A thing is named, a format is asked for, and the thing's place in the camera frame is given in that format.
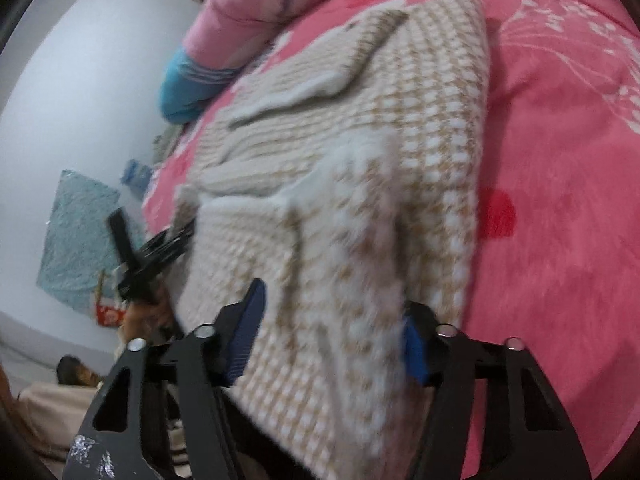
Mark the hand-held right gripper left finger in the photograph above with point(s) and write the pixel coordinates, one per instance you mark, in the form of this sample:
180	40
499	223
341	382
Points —
247	330

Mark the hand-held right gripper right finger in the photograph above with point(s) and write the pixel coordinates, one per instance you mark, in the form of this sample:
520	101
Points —
415	350

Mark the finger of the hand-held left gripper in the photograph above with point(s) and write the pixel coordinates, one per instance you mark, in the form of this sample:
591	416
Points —
172	252
157	241

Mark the beige white checked knit sweater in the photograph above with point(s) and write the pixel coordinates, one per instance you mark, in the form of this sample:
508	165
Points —
400	125

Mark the person's left hand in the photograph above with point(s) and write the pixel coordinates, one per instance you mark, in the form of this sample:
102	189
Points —
145	320

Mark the teal fuzzy cloth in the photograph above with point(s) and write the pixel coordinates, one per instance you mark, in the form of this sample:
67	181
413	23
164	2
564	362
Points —
80	240

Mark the grey green cloth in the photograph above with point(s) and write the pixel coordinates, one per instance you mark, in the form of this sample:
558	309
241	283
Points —
165	142

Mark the dark brown item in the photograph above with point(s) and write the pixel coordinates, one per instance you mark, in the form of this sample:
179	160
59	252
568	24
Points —
75	372

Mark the beige cloth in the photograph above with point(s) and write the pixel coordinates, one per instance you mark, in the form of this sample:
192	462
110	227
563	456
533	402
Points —
55	405

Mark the teal striped pillow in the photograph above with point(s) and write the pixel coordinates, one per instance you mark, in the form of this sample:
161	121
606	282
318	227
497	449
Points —
187	90

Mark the pink floral bed blanket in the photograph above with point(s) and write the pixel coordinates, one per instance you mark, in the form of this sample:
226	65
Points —
560	160

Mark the pink quilt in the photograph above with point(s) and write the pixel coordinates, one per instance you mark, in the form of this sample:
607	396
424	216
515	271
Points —
250	10

